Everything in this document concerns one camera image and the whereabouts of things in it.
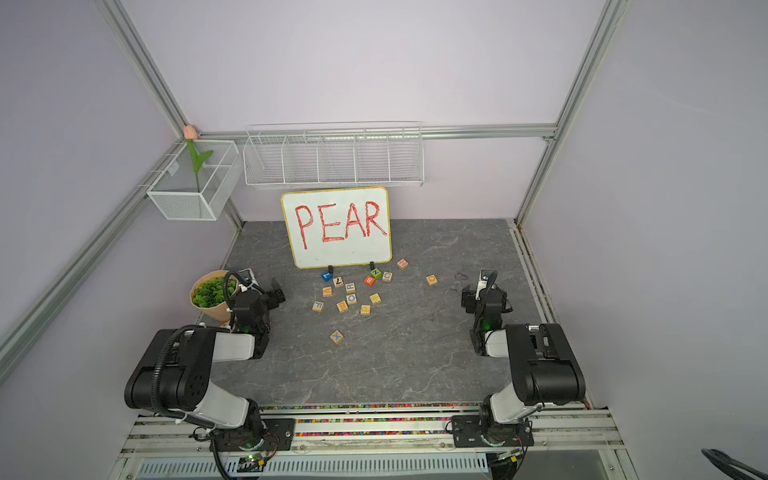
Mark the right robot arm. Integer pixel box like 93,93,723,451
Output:
461,285,586,431

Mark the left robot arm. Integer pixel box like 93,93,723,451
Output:
124,271,286,439

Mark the wooden block letter X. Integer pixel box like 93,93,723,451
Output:
330,330,344,344

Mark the white board with red PEAR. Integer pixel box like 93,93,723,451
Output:
281,186,393,269

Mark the potted green plant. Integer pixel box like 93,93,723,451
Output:
189,270,231,324

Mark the pink artificial tulip flower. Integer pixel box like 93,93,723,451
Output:
183,125,213,193

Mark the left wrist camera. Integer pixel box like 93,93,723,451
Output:
237,268,259,289

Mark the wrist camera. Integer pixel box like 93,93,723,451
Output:
475,269,495,300
237,268,259,289

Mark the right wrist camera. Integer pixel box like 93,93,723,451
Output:
475,269,495,300

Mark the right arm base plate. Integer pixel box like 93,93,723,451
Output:
447,414,534,448

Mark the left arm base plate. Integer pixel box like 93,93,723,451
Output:
211,418,296,453

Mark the small white wire basket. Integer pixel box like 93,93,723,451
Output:
147,140,244,221

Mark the long white wire basket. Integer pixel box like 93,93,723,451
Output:
243,121,425,189

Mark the white vented cable duct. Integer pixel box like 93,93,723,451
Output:
135,452,491,479

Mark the black cable bottom right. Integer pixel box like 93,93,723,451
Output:
700,448,768,480

